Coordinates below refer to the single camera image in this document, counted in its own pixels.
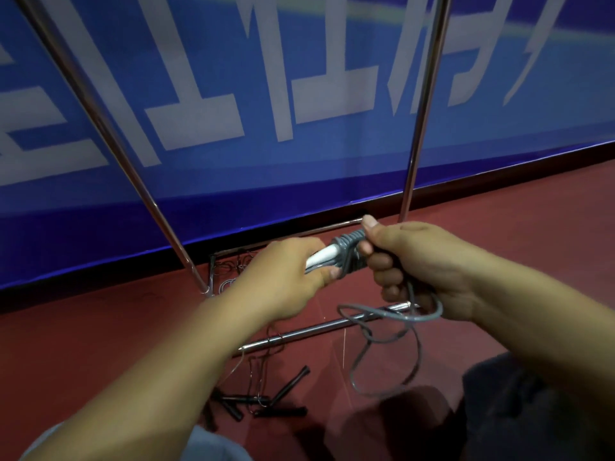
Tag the person's left hand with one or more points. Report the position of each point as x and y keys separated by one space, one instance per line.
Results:
x=274 y=288

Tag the person's right hand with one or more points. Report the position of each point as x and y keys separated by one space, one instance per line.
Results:
x=427 y=259

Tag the person's right middle finger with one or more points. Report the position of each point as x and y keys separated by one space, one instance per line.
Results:
x=386 y=277

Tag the person's left thumb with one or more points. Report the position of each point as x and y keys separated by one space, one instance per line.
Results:
x=326 y=276

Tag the person's right thumb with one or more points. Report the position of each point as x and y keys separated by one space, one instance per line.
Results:
x=372 y=226

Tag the person's left forearm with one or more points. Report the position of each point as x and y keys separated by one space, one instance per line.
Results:
x=144 y=384

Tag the person's right forearm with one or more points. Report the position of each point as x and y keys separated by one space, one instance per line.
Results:
x=543 y=321

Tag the blue banner white lettering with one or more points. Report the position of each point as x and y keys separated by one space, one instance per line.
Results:
x=298 y=153

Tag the dark grey trousers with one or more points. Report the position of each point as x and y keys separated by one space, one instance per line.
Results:
x=523 y=417

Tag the chrome metal rack frame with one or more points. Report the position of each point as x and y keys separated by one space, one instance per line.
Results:
x=110 y=134

